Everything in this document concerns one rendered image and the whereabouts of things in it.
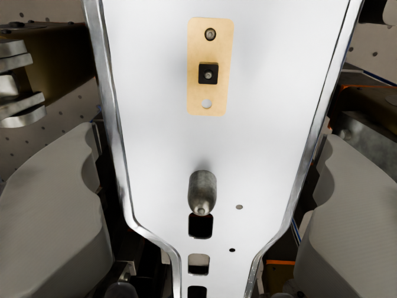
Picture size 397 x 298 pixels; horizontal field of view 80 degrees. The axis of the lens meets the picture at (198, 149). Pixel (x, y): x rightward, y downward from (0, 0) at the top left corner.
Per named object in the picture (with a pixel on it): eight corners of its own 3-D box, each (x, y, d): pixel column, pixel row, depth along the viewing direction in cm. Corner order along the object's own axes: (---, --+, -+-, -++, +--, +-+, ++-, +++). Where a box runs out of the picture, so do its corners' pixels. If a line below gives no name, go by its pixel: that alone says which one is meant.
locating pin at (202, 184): (215, 183, 30) (216, 224, 24) (189, 182, 30) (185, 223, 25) (217, 162, 28) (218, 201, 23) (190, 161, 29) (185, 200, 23)
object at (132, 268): (165, 172, 65) (136, 277, 40) (153, 172, 65) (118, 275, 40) (164, 161, 63) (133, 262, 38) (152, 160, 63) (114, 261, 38)
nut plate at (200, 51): (225, 115, 24) (225, 120, 23) (186, 113, 24) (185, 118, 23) (234, 18, 19) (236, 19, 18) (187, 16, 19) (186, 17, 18)
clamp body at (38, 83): (146, 49, 49) (42, 121, 19) (98, 47, 50) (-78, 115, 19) (143, 13, 46) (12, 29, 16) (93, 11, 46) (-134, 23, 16)
